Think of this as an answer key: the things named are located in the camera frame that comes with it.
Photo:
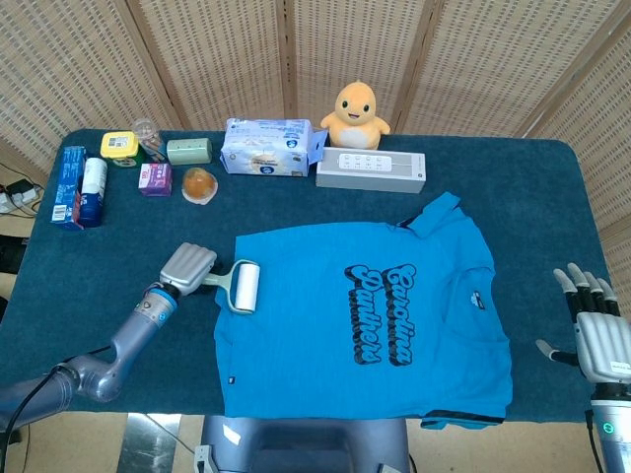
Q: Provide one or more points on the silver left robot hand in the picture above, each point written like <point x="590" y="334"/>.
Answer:
<point x="189" y="266"/>

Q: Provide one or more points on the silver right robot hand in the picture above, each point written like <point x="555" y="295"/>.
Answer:
<point x="604" y="345"/>

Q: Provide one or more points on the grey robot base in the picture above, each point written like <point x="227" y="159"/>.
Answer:
<point x="305" y="443"/>

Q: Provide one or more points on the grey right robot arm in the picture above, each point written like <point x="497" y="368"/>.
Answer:
<point x="613" y="428"/>

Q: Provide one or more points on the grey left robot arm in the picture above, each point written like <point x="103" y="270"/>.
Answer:
<point x="128" y="340"/>

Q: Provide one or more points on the dark blue carpeted table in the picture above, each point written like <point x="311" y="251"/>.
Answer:
<point x="148" y="231"/>

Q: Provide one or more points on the orange jelly cup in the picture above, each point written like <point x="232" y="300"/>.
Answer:
<point x="199" y="184"/>

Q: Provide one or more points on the small purple box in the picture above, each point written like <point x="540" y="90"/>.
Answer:
<point x="155" y="180"/>

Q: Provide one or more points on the pale green plastic case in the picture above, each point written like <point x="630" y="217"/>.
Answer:
<point x="189" y="152"/>

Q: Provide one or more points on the white blue bottle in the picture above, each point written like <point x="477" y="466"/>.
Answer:
<point x="93" y="189"/>

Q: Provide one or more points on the clear jar with sticks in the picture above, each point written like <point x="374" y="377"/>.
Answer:
<point x="150" y="140"/>

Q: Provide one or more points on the blue printed t-shirt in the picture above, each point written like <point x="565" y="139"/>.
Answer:
<point x="305" y="335"/>

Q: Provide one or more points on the yellow lid green jar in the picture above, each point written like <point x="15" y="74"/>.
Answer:
<point x="119" y="145"/>

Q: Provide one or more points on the blue white tissue pack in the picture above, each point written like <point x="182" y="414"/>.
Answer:
<point x="266" y="148"/>

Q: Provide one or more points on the long blue carton box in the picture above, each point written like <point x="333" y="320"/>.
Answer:
<point x="66" y="187"/>

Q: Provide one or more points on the shiny metal floor plate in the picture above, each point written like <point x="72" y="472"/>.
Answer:
<point x="148" y="443"/>

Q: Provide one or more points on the grey power strip box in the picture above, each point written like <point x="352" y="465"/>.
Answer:
<point x="370" y="172"/>

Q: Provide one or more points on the woven wooden folding screen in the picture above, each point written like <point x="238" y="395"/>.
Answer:
<point x="222" y="59"/>

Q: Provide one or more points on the yellow plush toy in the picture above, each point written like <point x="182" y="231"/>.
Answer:
<point x="355" y="118"/>

